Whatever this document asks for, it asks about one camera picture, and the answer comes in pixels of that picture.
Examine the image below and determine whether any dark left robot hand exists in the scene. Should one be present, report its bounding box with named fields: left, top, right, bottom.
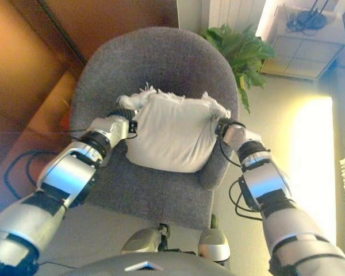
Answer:
left=116, top=108, right=139, bottom=120

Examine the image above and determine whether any grey fabric armchair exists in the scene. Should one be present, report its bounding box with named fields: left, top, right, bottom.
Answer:
left=70, top=26, right=239, bottom=231

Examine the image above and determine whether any dark cable bundle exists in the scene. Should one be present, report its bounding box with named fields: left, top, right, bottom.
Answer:
left=286, top=13, right=301, bottom=31

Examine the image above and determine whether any white fringed cushion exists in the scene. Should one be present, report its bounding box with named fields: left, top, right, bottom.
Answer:
left=116, top=82, right=232, bottom=174

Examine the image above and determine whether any green potted plant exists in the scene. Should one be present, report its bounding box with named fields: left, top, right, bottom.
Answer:
left=200, top=24, right=277, bottom=114

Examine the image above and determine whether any glossy brown wardrobe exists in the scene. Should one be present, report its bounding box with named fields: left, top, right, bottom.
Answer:
left=0, top=0, right=87, bottom=222

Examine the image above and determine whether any silver left robot leg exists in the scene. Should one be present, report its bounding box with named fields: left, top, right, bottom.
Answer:
left=120, top=223, right=172, bottom=255

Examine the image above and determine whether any beige bedside cabinet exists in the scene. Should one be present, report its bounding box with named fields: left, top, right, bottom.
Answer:
left=260, top=2, right=345, bottom=81

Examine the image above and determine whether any white ribbed radiator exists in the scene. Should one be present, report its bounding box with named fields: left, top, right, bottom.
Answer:
left=208, top=0, right=265, bottom=29

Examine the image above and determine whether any grey robot torso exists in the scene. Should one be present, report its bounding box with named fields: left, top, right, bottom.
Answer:
left=37, top=251, right=233, bottom=276

